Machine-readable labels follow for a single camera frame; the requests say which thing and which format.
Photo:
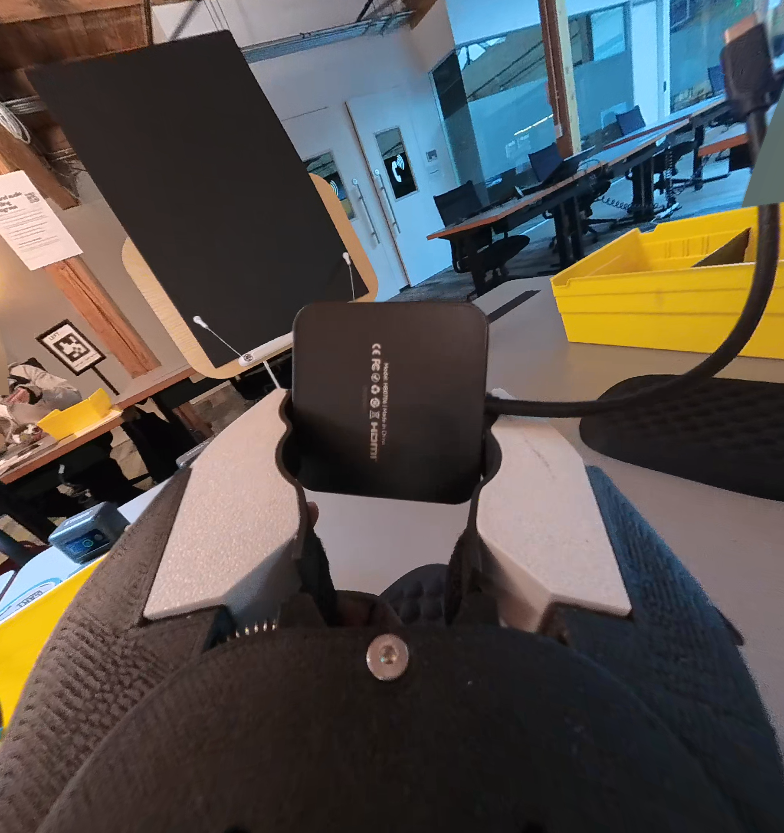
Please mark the long row of desks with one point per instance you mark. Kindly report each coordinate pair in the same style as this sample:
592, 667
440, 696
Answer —
496, 218

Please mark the large black sheet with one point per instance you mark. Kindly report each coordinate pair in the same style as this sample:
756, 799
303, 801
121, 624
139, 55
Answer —
190, 182

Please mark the yellow bin with white label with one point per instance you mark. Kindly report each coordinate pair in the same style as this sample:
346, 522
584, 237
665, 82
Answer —
8, 657

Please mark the small grey camera box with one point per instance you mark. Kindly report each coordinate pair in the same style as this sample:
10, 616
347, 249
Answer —
86, 533

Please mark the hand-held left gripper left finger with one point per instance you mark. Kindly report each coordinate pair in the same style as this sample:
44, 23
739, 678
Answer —
235, 520

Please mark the large yellow plastic bin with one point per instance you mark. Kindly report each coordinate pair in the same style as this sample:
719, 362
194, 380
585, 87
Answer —
626, 312

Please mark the black hdmi adapter box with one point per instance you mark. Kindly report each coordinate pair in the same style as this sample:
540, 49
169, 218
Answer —
392, 364

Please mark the black mesh pad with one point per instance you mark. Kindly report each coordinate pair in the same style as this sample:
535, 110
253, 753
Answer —
704, 442

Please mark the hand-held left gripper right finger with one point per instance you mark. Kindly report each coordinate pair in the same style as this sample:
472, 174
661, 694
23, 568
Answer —
541, 520

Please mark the black office chair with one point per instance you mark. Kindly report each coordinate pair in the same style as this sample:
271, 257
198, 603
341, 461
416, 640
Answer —
460, 202
545, 159

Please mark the wooden backing board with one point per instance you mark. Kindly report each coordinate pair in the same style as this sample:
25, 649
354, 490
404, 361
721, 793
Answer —
139, 273

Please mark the black and white tag sign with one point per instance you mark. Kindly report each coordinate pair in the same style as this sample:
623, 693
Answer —
73, 348

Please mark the white paper notice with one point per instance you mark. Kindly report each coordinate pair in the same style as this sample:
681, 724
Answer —
27, 221

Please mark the small yellow bin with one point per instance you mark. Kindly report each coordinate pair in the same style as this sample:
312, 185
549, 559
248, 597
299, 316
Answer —
73, 420

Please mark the white door with window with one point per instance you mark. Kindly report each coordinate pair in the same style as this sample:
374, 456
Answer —
424, 228

